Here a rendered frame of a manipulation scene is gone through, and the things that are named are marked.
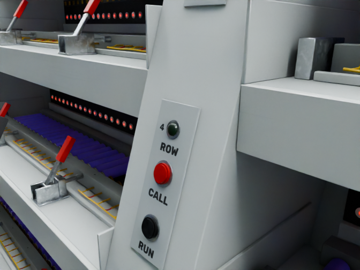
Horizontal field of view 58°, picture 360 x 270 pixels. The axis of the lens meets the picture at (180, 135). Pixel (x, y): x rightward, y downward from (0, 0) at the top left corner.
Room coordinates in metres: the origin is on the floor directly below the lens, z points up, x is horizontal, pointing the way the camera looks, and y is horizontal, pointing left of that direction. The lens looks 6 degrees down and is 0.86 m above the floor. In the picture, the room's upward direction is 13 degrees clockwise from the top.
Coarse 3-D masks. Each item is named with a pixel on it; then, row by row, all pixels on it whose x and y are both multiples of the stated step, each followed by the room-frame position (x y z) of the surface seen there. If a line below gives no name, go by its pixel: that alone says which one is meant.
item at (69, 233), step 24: (24, 144) 0.61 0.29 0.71; (0, 168) 0.50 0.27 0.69; (24, 168) 0.50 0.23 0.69; (0, 192) 0.50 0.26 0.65; (24, 192) 0.43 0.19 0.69; (24, 216) 0.42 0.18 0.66; (48, 216) 0.37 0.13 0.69; (72, 216) 0.37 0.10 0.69; (48, 240) 0.36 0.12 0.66; (72, 240) 0.33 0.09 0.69; (96, 240) 0.33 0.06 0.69; (72, 264) 0.32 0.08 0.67; (96, 264) 0.29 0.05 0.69
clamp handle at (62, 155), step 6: (66, 138) 0.42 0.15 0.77; (72, 138) 0.42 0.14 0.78; (66, 144) 0.42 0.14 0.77; (72, 144) 0.42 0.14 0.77; (60, 150) 0.42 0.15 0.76; (66, 150) 0.42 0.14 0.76; (60, 156) 0.41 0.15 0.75; (66, 156) 0.42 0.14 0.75; (60, 162) 0.41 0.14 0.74; (54, 168) 0.41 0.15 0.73; (54, 174) 0.41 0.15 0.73; (48, 180) 0.41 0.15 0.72
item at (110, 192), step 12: (12, 120) 0.69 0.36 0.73; (24, 132) 0.61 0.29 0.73; (36, 144) 0.56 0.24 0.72; (48, 144) 0.55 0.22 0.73; (36, 156) 0.53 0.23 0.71; (48, 156) 0.53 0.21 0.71; (72, 156) 0.50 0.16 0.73; (48, 168) 0.49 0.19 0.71; (60, 168) 0.50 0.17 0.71; (72, 168) 0.47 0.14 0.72; (84, 168) 0.45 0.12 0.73; (84, 180) 0.44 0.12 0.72; (96, 180) 0.42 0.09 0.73; (108, 180) 0.42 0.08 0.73; (96, 192) 0.42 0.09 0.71; (108, 192) 0.40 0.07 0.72; (120, 192) 0.39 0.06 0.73; (96, 204) 0.39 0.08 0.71
